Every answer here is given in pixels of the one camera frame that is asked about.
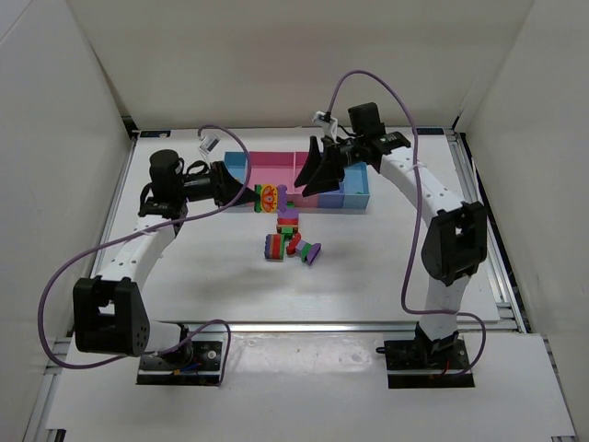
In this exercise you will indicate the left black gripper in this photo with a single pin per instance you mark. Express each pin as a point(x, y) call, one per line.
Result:
point(219, 182)

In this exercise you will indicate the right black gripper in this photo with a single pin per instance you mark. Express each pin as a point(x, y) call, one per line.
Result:
point(332, 161)

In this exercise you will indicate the green purple yellow lego stack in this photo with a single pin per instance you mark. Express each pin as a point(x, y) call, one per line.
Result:
point(272, 198)

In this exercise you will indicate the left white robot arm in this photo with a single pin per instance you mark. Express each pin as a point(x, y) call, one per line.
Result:
point(109, 311)

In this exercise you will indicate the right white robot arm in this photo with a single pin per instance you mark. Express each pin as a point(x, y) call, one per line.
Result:
point(456, 239)

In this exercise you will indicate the left light blue bin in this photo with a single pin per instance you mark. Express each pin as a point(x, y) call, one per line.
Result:
point(239, 166)

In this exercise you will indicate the light blue bin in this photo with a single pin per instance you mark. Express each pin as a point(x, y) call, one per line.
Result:
point(355, 187)
point(239, 166)

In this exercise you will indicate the right light blue bin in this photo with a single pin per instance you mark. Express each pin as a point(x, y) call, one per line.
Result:
point(355, 187)

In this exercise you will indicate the dark blue bin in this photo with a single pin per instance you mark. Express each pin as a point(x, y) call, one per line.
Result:
point(332, 199)

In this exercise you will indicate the large pink bin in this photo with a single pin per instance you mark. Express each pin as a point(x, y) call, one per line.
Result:
point(273, 168)

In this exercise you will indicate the striped purple red lego stack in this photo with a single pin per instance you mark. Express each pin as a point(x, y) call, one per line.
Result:
point(274, 247)

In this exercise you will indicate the white table board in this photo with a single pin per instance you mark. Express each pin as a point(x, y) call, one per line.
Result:
point(215, 268)

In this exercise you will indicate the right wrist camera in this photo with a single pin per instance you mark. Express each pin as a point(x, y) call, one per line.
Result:
point(327, 123)

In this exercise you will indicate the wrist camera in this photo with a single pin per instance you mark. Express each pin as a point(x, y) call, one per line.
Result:
point(327, 123)
point(208, 143)

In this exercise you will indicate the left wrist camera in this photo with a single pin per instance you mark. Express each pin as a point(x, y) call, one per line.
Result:
point(208, 143)

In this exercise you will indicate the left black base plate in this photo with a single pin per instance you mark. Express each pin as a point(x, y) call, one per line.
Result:
point(198, 365)

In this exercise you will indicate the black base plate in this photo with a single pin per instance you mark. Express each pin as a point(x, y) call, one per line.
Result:
point(198, 365)
point(408, 370)

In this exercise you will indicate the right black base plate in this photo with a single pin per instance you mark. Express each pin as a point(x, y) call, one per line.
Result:
point(408, 370)

